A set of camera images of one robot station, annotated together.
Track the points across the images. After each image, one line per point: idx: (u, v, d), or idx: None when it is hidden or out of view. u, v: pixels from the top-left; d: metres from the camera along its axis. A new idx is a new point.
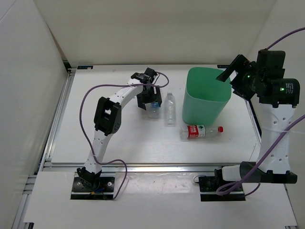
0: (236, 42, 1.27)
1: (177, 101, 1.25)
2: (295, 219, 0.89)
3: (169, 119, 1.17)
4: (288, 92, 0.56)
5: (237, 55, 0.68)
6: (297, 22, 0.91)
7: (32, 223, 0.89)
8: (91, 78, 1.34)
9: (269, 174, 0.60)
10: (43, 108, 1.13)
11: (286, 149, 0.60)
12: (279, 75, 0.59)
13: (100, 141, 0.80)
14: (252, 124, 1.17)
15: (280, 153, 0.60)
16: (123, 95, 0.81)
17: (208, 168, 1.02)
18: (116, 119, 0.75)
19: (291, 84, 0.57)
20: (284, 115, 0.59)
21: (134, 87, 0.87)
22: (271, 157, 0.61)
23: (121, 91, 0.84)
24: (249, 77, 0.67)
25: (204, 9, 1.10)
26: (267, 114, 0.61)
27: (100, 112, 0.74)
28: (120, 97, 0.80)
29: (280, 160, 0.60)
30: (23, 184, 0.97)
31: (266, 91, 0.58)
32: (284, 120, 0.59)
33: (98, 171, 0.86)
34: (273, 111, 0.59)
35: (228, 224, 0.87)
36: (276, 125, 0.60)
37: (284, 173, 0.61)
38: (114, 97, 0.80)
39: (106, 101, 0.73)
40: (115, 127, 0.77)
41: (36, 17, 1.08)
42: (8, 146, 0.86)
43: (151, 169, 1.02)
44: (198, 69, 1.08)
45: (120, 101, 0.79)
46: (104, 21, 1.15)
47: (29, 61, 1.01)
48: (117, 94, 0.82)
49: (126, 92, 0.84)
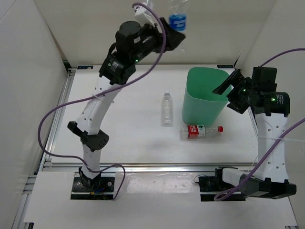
0: (236, 42, 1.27)
1: (176, 100, 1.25)
2: (295, 219, 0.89)
3: (166, 119, 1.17)
4: (279, 103, 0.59)
5: (233, 71, 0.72)
6: (297, 22, 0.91)
7: (32, 223, 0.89)
8: (91, 78, 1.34)
9: (268, 182, 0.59)
10: (43, 108, 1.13)
11: (283, 156, 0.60)
12: (270, 89, 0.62)
13: (88, 155, 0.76)
14: (253, 124, 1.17)
15: (278, 161, 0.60)
16: (90, 117, 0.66)
17: (208, 168, 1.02)
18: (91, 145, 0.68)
19: (282, 96, 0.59)
20: (278, 123, 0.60)
21: (101, 98, 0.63)
22: (269, 164, 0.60)
23: (88, 109, 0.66)
24: (244, 90, 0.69)
25: (204, 8, 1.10)
26: (262, 122, 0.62)
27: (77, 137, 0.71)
28: (87, 120, 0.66)
29: (278, 168, 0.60)
30: (23, 184, 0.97)
31: (258, 102, 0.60)
32: (279, 128, 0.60)
33: (95, 176, 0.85)
34: (267, 119, 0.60)
35: (228, 224, 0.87)
36: (270, 132, 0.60)
37: (283, 182, 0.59)
38: (82, 120, 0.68)
39: (74, 130, 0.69)
40: (98, 144, 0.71)
41: (35, 17, 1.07)
42: (8, 146, 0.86)
43: (151, 169, 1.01)
44: (198, 70, 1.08)
45: (88, 126, 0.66)
46: (104, 20, 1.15)
47: (28, 61, 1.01)
48: (85, 114, 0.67)
49: (93, 111, 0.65)
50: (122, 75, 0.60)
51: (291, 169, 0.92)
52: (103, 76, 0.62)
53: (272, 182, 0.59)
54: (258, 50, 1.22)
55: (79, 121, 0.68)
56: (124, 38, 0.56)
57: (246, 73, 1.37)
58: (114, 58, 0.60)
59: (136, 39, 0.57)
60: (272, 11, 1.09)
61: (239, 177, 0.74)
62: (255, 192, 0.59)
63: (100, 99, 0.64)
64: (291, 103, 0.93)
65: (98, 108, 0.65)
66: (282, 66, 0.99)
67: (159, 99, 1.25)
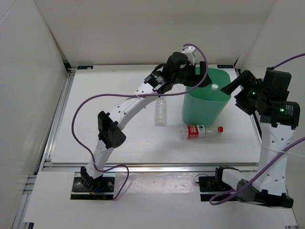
0: (237, 43, 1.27)
1: (169, 100, 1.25)
2: (295, 219, 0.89)
3: (160, 119, 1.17)
4: (287, 114, 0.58)
5: (245, 71, 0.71)
6: (298, 21, 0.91)
7: (32, 223, 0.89)
8: (91, 78, 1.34)
9: (264, 193, 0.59)
10: (43, 108, 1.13)
11: (283, 170, 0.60)
12: (281, 96, 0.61)
13: (101, 151, 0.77)
14: (253, 124, 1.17)
15: (278, 174, 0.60)
16: (125, 111, 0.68)
17: (208, 168, 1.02)
18: (113, 138, 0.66)
19: (292, 106, 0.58)
20: (283, 135, 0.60)
21: (141, 98, 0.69)
22: (268, 176, 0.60)
23: (125, 104, 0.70)
24: (253, 93, 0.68)
25: (204, 9, 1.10)
26: (267, 133, 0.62)
27: (100, 127, 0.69)
28: (121, 113, 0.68)
29: (276, 181, 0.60)
30: (23, 184, 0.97)
31: (266, 110, 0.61)
32: (283, 140, 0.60)
33: (97, 176, 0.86)
34: (272, 130, 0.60)
35: (228, 224, 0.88)
36: (274, 144, 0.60)
37: (279, 195, 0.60)
38: (115, 112, 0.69)
39: (104, 119, 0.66)
40: (116, 142, 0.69)
41: (36, 17, 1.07)
42: (8, 146, 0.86)
43: (151, 169, 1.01)
44: None
45: (120, 119, 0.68)
46: (104, 21, 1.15)
47: (28, 61, 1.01)
48: (119, 108, 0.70)
49: (130, 107, 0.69)
50: (162, 89, 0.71)
51: (291, 169, 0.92)
52: (147, 83, 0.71)
53: (269, 194, 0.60)
54: (258, 51, 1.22)
55: (112, 113, 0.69)
56: (174, 61, 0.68)
57: None
58: (159, 75, 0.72)
59: (183, 65, 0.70)
60: (272, 11, 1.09)
61: (238, 182, 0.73)
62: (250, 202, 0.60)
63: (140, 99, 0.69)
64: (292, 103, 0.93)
65: (136, 106, 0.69)
66: (283, 66, 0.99)
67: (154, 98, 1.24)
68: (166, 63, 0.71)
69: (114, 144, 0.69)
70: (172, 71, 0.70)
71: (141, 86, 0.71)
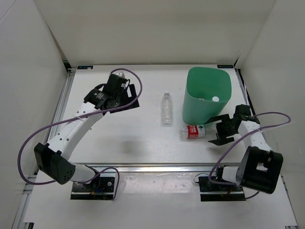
0: (236, 43, 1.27)
1: (176, 101, 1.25)
2: (295, 219, 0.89)
3: (166, 119, 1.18)
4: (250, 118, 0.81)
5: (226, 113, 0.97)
6: (298, 21, 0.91)
7: (32, 223, 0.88)
8: (91, 78, 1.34)
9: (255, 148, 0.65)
10: (43, 108, 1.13)
11: (263, 138, 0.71)
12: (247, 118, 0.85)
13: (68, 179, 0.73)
14: None
15: (260, 138, 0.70)
16: (67, 137, 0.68)
17: (208, 168, 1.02)
18: (61, 169, 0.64)
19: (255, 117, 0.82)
20: (253, 123, 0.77)
21: (84, 119, 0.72)
22: (253, 140, 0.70)
23: (66, 130, 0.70)
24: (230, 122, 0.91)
25: (204, 9, 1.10)
26: (242, 127, 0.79)
27: (40, 163, 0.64)
28: (63, 140, 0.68)
29: (261, 142, 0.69)
30: (23, 184, 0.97)
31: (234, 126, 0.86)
32: (255, 125, 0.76)
33: (95, 176, 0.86)
34: (245, 122, 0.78)
35: (228, 224, 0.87)
36: (250, 127, 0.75)
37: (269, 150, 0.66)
38: (56, 140, 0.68)
39: (43, 151, 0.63)
40: (64, 176, 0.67)
41: (35, 17, 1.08)
42: (7, 146, 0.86)
43: (151, 169, 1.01)
44: (201, 70, 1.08)
45: (63, 146, 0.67)
46: (104, 20, 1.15)
47: (28, 61, 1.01)
48: (60, 136, 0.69)
49: (72, 131, 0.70)
50: (105, 105, 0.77)
51: (291, 168, 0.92)
52: (87, 102, 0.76)
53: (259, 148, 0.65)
54: (258, 51, 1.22)
55: (51, 143, 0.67)
56: (116, 78, 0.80)
57: (246, 73, 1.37)
58: (100, 92, 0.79)
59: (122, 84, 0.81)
60: (272, 11, 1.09)
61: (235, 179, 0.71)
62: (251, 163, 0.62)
63: (83, 120, 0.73)
64: (292, 103, 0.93)
65: (78, 128, 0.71)
66: (283, 67, 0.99)
67: (158, 98, 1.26)
68: (106, 83, 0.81)
69: (62, 179, 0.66)
70: (113, 89, 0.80)
71: (82, 107, 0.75)
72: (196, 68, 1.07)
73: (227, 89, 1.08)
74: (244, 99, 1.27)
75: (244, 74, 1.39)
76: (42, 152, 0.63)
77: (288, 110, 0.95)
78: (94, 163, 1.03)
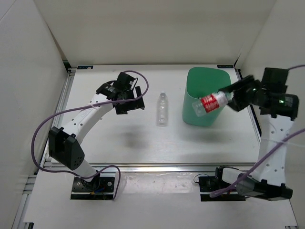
0: (236, 43, 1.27)
1: (176, 100, 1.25)
2: (295, 220, 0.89)
3: (161, 119, 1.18)
4: (287, 105, 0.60)
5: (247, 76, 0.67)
6: (298, 21, 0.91)
7: (32, 223, 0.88)
8: (91, 78, 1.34)
9: (264, 183, 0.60)
10: (43, 107, 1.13)
11: (282, 160, 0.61)
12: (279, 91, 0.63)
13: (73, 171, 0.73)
14: (253, 125, 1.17)
15: (277, 164, 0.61)
16: (81, 122, 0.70)
17: (208, 168, 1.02)
18: (74, 153, 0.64)
19: (291, 98, 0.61)
20: (282, 126, 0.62)
21: (96, 107, 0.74)
22: (267, 166, 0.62)
23: (80, 116, 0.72)
24: (253, 90, 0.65)
25: (203, 8, 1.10)
26: (266, 124, 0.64)
27: (53, 148, 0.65)
28: (77, 125, 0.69)
29: (276, 171, 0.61)
30: (23, 184, 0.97)
31: (266, 103, 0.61)
32: (282, 131, 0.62)
33: (92, 179, 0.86)
34: (272, 121, 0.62)
35: (228, 225, 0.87)
36: (273, 134, 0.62)
37: (279, 185, 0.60)
38: (70, 125, 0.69)
39: (57, 134, 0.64)
40: (75, 162, 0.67)
41: (35, 17, 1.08)
42: (7, 146, 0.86)
43: (151, 168, 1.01)
44: (200, 69, 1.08)
45: (77, 130, 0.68)
46: (104, 20, 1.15)
47: (28, 61, 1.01)
48: (74, 121, 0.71)
49: (86, 118, 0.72)
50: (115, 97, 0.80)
51: (292, 168, 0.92)
52: (99, 93, 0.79)
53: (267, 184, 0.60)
54: (258, 51, 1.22)
55: (66, 127, 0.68)
56: (126, 76, 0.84)
57: (246, 73, 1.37)
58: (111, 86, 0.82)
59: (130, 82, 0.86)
60: (272, 11, 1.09)
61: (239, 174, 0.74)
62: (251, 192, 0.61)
63: (95, 109, 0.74)
64: None
65: (92, 116, 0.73)
66: (283, 66, 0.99)
67: (157, 98, 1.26)
68: (116, 80, 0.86)
69: (73, 164, 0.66)
70: (123, 85, 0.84)
71: (95, 97, 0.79)
72: (197, 67, 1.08)
73: None
74: None
75: (244, 74, 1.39)
76: (56, 135, 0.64)
77: None
78: (94, 163, 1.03)
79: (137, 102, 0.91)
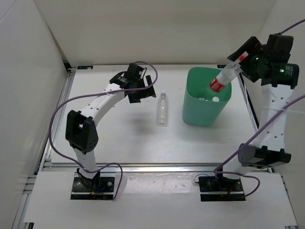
0: (236, 43, 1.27)
1: (176, 100, 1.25)
2: (295, 219, 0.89)
3: (161, 120, 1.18)
4: (287, 74, 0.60)
5: (250, 37, 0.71)
6: (298, 21, 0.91)
7: (32, 223, 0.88)
8: (91, 78, 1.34)
9: (263, 150, 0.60)
10: (43, 107, 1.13)
11: (282, 126, 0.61)
12: (282, 59, 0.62)
13: (83, 158, 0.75)
14: (253, 124, 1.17)
15: (276, 130, 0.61)
16: (97, 107, 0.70)
17: (208, 168, 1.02)
18: (90, 135, 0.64)
19: (291, 67, 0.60)
20: (282, 95, 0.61)
21: (111, 95, 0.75)
22: (267, 133, 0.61)
23: (96, 102, 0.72)
24: (257, 58, 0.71)
25: (204, 8, 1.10)
26: (267, 94, 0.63)
27: (70, 130, 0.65)
28: (94, 109, 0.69)
29: (275, 137, 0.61)
30: (23, 184, 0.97)
31: (266, 72, 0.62)
32: (283, 99, 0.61)
33: (94, 175, 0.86)
34: (272, 90, 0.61)
35: (228, 224, 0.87)
36: (274, 103, 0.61)
37: (278, 151, 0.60)
38: (87, 109, 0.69)
39: (76, 117, 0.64)
40: (90, 145, 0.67)
41: (35, 17, 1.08)
42: (7, 146, 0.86)
43: (151, 168, 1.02)
44: (199, 69, 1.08)
45: (94, 114, 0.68)
46: (104, 21, 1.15)
47: (28, 61, 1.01)
48: (90, 106, 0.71)
49: (102, 103, 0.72)
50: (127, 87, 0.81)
51: (292, 168, 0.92)
52: (112, 83, 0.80)
53: (267, 150, 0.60)
54: None
55: (83, 110, 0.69)
56: (135, 67, 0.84)
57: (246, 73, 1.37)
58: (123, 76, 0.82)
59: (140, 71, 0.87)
60: (272, 11, 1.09)
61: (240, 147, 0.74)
62: (251, 159, 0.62)
63: (110, 95, 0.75)
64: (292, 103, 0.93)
65: (106, 102, 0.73)
66: None
67: (156, 98, 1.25)
68: (127, 70, 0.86)
69: (88, 146, 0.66)
70: (133, 75, 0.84)
71: (108, 86, 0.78)
72: (196, 67, 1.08)
73: (227, 89, 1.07)
74: (244, 98, 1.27)
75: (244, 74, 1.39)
76: (75, 119, 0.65)
77: (288, 110, 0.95)
78: None
79: (147, 91, 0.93)
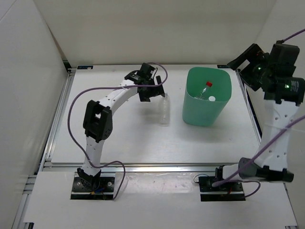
0: (237, 43, 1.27)
1: (176, 100, 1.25)
2: (295, 220, 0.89)
3: (163, 119, 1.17)
4: (292, 90, 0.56)
5: (251, 45, 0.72)
6: (298, 21, 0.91)
7: (32, 223, 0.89)
8: (91, 79, 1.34)
9: (266, 170, 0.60)
10: (43, 107, 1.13)
11: (286, 146, 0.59)
12: (288, 72, 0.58)
13: (93, 148, 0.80)
14: (253, 124, 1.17)
15: (279, 150, 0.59)
16: (114, 98, 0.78)
17: (208, 168, 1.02)
18: (106, 125, 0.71)
19: (298, 82, 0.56)
20: (287, 112, 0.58)
21: (126, 89, 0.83)
22: (269, 152, 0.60)
23: (113, 94, 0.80)
24: (259, 68, 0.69)
25: (203, 9, 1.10)
26: (270, 110, 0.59)
27: (88, 119, 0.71)
28: (111, 100, 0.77)
29: (278, 157, 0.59)
30: (23, 184, 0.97)
31: (270, 88, 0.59)
32: (286, 117, 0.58)
33: (96, 173, 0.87)
34: (277, 107, 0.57)
35: (228, 224, 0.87)
36: (277, 121, 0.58)
37: (280, 170, 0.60)
38: (104, 100, 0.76)
39: (95, 106, 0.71)
40: (105, 133, 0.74)
41: (35, 17, 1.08)
42: (7, 146, 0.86)
43: (151, 168, 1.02)
44: (200, 69, 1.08)
45: (111, 105, 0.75)
46: (104, 21, 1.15)
47: (28, 61, 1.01)
48: (107, 97, 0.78)
49: (117, 96, 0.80)
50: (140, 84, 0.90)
51: (292, 168, 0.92)
52: (127, 79, 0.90)
53: (269, 171, 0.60)
54: None
55: (101, 100, 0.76)
56: (147, 66, 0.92)
57: None
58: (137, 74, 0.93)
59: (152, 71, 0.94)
60: (272, 11, 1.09)
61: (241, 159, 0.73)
62: (253, 177, 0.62)
63: (125, 89, 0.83)
64: None
65: (122, 95, 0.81)
66: None
67: (156, 98, 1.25)
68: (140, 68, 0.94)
69: (103, 135, 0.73)
70: (145, 73, 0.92)
71: (124, 82, 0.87)
72: (196, 67, 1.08)
73: (228, 90, 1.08)
74: (244, 98, 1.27)
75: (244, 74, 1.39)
76: (93, 108, 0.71)
77: None
78: None
79: (158, 89, 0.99)
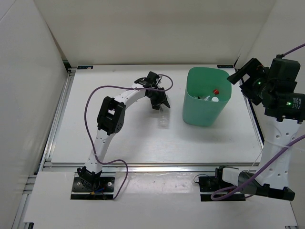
0: (237, 43, 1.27)
1: (176, 100, 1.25)
2: (295, 219, 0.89)
3: (164, 119, 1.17)
4: (294, 107, 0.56)
5: (251, 59, 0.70)
6: (298, 21, 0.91)
7: (32, 223, 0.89)
8: (91, 78, 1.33)
9: (266, 188, 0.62)
10: (43, 107, 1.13)
11: (286, 165, 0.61)
12: (288, 88, 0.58)
13: (102, 141, 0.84)
14: (253, 124, 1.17)
15: (279, 168, 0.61)
16: (127, 97, 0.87)
17: (208, 169, 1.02)
18: (120, 119, 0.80)
19: (299, 99, 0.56)
20: (289, 130, 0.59)
21: (137, 90, 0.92)
22: (270, 171, 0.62)
23: (126, 92, 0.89)
24: (259, 83, 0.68)
25: (203, 8, 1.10)
26: (271, 128, 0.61)
27: (103, 112, 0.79)
28: (124, 98, 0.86)
29: (279, 175, 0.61)
30: (23, 184, 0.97)
31: (272, 103, 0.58)
32: (288, 135, 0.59)
33: (98, 170, 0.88)
34: (277, 125, 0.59)
35: (228, 224, 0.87)
36: (278, 138, 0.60)
37: (281, 189, 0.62)
38: (119, 97, 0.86)
39: (111, 100, 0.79)
40: (117, 127, 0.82)
41: (35, 17, 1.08)
42: (8, 145, 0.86)
43: (151, 169, 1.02)
44: (199, 70, 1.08)
45: (125, 101, 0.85)
46: (104, 21, 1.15)
47: (28, 61, 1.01)
48: (121, 95, 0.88)
49: (130, 94, 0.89)
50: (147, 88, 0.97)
51: (292, 168, 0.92)
52: (136, 84, 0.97)
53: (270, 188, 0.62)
54: (258, 51, 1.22)
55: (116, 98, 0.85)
56: (154, 74, 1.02)
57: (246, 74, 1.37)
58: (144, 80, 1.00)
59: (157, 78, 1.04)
60: (272, 11, 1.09)
61: (242, 172, 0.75)
62: (253, 194, 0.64)
63: (135, 90, 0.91)
64: None
65: (134, 94, 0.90)
66: None
67: None
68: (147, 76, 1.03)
69: (116, 128, 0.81)
70: (152, 80, 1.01)
71: (134, 85, 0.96)
72: (195, 68, 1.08)
73: (228, 91, 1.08)
74: (244, 98, 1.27)
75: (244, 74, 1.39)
76: (109, 102, 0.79)
77: None
78: None
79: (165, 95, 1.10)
